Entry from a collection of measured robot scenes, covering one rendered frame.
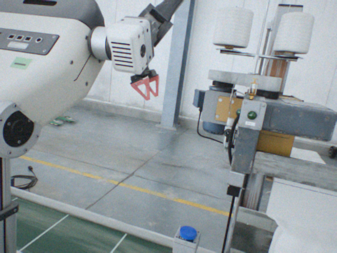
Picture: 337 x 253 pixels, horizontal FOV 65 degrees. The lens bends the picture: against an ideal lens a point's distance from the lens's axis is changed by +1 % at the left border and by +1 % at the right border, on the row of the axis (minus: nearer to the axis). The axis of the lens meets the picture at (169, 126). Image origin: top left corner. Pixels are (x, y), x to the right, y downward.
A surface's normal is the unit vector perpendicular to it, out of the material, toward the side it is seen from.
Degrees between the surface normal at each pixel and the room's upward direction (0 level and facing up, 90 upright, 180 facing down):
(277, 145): 90
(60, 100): 115
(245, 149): 90
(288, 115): 90
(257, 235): 90
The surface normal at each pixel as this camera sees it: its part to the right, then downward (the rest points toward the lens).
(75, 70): 0.94, 0.19
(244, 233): -0.30, 0.18
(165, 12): 0.22, 0.06
